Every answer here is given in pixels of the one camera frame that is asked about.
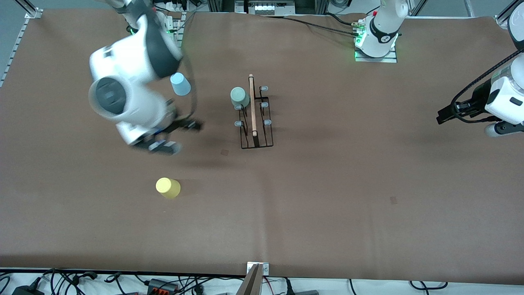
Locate pale green plastic cup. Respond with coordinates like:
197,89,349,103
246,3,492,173
230,87,250,109

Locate black wire cup holder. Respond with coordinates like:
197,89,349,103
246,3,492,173
233,74,274,150

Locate white power strip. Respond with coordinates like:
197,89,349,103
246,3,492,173
235,0,295,16

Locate aluminium frame rail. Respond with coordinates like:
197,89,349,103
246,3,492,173
495,0,517,28
0,0,42,88

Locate black cable tangle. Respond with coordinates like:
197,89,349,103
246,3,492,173
0,268,246,295

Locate thick black cable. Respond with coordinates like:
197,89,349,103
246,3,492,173
325,12,359,27

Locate grey angled post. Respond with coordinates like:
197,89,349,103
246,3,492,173
236,263,262,295

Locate black power adapter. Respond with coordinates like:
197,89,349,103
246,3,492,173
11,285,45,295

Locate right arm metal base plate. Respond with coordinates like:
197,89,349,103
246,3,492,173
164,12,187,45

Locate grey connector block orange levers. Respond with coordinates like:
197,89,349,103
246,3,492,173
147,279,179,294

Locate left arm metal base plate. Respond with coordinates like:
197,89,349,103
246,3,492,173
354,45,398,63

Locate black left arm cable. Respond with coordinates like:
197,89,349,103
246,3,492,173
450,49,524,123

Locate yellow plastic cup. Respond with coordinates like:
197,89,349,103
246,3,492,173
156,177,181,199

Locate thin black cable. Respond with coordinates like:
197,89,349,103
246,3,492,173
262,16,361,38

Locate black looped cable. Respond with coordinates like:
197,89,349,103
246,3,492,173
409,281,449,290

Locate light blue plastic cup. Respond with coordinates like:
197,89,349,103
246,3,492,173
170,73,192,96

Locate brown paper table cover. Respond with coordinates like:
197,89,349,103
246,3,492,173
0,9,524,285

